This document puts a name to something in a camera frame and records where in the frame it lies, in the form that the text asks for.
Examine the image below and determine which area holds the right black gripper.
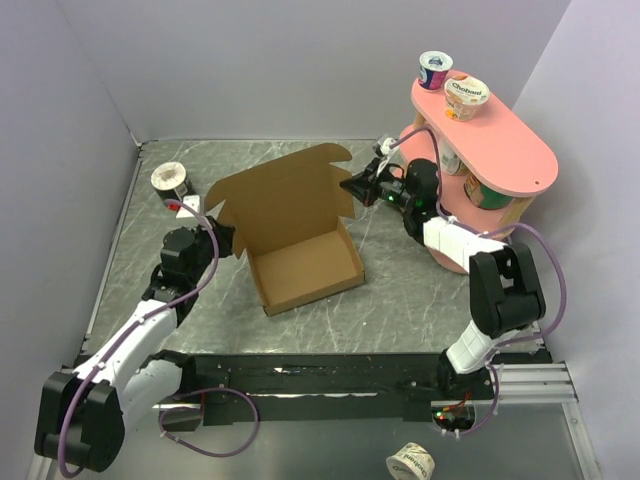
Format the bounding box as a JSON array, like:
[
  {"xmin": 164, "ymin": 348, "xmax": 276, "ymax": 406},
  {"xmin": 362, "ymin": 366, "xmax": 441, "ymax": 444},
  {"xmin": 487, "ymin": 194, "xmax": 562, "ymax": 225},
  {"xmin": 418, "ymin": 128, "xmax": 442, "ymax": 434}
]
[{"xmin": 339, "ymin": 158, "xmax": 414, "ymax": 212}]

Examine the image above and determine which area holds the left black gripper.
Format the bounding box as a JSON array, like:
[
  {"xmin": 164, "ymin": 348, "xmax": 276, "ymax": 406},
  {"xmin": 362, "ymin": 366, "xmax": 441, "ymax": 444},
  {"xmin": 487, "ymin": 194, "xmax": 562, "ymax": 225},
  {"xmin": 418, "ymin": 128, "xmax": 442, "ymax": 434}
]
[{"xmin": 187, "ymin": 215, "xmax": 236, "ymax": 283}]

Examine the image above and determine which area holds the brown cardboard box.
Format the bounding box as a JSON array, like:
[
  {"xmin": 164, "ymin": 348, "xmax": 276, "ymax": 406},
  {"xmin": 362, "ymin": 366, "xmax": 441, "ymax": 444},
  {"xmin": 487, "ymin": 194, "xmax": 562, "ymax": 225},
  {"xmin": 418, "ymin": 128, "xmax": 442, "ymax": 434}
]
[{"xmin": 204, "ymin": 143, "xmax": 365, "ymax": 316}]

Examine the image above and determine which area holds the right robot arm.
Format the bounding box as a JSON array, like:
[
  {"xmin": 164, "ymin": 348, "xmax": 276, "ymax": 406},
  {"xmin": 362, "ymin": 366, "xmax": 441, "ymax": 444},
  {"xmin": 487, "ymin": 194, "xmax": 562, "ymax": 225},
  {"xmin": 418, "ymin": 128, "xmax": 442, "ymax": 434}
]
[{"xmin": 340, "ymin": 157, "xmax": 546, "ymax": 399}]

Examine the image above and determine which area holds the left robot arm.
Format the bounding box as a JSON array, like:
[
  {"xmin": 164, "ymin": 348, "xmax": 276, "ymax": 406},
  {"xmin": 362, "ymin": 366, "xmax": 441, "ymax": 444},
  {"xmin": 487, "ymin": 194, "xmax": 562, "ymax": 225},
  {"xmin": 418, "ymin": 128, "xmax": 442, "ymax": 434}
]
[{"xmin": 34, "ymin": 216, "xmax": 235, "ymax": 472}]

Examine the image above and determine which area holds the black-label yogurt cup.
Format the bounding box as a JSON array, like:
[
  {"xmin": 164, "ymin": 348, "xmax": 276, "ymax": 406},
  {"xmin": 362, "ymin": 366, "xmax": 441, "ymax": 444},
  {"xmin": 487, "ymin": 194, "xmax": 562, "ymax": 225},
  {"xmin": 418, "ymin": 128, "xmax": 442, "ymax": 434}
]
[{"xmin": 150, "ymin": 161, "xmax": 196, "ymax": 212}]

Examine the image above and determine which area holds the white cup middle shelf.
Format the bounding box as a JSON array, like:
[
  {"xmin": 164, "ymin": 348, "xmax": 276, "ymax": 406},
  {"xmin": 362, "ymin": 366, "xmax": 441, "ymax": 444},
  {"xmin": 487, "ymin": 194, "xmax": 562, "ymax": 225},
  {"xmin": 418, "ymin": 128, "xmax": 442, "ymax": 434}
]
[{"xmin": 439, "ymin": 143, "xmax": 468, "ymax": 176}]

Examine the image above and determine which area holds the green cup middle shelf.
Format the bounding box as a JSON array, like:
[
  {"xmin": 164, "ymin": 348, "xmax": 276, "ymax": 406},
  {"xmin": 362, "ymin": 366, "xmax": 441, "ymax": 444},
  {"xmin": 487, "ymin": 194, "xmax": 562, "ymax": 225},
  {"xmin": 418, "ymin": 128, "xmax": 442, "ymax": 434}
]
[{"xmin": 464, "ymin": 173, "xmax": 512, "ymax": 210}]

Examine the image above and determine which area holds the pink three-tier shelf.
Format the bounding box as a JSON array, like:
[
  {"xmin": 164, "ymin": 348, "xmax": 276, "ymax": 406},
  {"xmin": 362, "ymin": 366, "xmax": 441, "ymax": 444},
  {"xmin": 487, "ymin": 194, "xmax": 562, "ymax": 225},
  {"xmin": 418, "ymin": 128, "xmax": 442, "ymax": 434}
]
[{"xmin": 397, "ymin": 69, "xmax": 559, "ymax": 275}]

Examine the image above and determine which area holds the orange Chobani yogurt cup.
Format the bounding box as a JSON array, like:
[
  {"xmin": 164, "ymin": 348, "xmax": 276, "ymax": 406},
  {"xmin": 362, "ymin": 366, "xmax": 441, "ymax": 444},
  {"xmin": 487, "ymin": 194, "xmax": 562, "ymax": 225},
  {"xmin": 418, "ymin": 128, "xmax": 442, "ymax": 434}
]
[{"xmin": 444, "ymin": 74, "xmax": 491, "ymax": 121}]

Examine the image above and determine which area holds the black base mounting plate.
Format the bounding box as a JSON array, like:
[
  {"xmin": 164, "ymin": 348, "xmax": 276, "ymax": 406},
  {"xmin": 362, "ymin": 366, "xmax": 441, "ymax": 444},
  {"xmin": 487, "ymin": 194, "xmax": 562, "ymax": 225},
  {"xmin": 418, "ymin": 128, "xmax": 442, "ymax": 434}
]
[{"xmin": 72, "ymin": 352, "xmax": 554, "ymax": 426}]

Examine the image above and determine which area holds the yogurt cup bottom edge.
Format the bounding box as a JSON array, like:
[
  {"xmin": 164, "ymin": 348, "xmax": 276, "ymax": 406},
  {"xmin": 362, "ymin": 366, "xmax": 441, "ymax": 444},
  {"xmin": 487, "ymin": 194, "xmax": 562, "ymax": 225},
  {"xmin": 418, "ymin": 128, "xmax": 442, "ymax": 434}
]
[{"xmin": 386, "ymin": 442, "xmax": 435, "ymax": 480}]

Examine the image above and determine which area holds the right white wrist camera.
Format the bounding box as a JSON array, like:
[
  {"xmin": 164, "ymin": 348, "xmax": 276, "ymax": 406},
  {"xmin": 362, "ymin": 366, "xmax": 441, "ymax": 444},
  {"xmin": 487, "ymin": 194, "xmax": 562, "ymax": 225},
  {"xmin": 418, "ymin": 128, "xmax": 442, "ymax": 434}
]
[{"xmin": 373, "ymin": 136, "xmax": 397, "ymax": 176}]

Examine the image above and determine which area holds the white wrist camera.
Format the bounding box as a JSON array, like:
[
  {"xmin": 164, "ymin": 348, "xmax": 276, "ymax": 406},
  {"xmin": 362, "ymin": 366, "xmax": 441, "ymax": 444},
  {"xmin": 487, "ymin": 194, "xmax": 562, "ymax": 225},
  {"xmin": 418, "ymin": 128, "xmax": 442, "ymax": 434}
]
[
  {"xmin": 373, "ymin": 136, "xmax": 397, "ymax": 176},
  {"xmin": 164, "ymin": 194, "xmax": 203, "ymax": 221}
]

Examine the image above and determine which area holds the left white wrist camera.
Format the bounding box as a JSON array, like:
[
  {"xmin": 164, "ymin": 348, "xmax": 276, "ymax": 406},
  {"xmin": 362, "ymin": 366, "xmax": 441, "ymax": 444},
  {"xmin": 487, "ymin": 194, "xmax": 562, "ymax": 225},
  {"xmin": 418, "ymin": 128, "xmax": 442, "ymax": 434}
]
[{"xmin": 164, "ymin": 194, "xmax": 203, "ymax": 221}]

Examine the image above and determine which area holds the aluminium rail frame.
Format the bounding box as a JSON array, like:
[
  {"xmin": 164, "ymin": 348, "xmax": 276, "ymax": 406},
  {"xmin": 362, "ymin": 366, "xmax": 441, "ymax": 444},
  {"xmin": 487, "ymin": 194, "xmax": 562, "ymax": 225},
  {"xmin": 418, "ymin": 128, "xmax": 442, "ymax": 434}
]
[{"xmin": 35, "ymin": 351, "xmax": 601, "ymax": 479}]

